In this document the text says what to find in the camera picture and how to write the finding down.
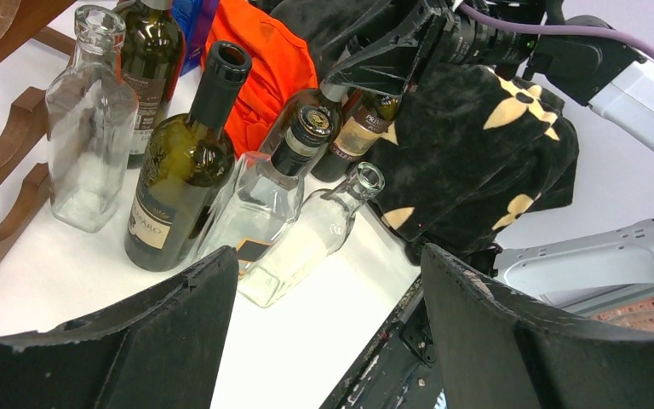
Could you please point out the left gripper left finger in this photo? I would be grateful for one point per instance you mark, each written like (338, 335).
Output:
(160, 348)

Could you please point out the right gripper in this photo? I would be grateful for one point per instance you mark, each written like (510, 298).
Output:
(404, 39)

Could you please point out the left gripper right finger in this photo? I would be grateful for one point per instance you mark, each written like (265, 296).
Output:
(499, 348)

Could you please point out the dark wine bottle brown label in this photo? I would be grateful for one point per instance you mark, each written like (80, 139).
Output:
(372, 115)

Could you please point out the dark wine bottle silver neck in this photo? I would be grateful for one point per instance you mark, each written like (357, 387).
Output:
(315, 109)

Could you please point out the small clear glass bottle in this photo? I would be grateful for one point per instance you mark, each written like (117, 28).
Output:
(322, 228)

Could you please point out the dark green wine bottle labelled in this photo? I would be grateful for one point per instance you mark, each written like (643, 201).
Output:
(188, 159)

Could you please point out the blue square glass bottle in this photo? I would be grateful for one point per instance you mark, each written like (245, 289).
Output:
(195, 18)

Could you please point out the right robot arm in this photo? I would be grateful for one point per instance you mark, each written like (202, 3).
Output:
(612, 190)

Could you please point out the clear square bottle black cap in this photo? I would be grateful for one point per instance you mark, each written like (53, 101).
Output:
(262, 198)

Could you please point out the dark green wine bottle rear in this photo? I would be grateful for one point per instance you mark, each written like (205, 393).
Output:
(152, 56)

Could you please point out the tall clear glass bottle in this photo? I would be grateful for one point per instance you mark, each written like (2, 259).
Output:
(91, 119)

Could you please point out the brown wooden wine rack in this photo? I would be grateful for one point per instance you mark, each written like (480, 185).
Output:
(21, 21)

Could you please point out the orange cloth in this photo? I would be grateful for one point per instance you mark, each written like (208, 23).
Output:
(281, 66)

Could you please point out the black floral blanket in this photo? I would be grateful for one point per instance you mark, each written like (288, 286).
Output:
(468, 139)

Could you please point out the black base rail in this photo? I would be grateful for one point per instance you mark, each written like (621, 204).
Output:
(398, 366)

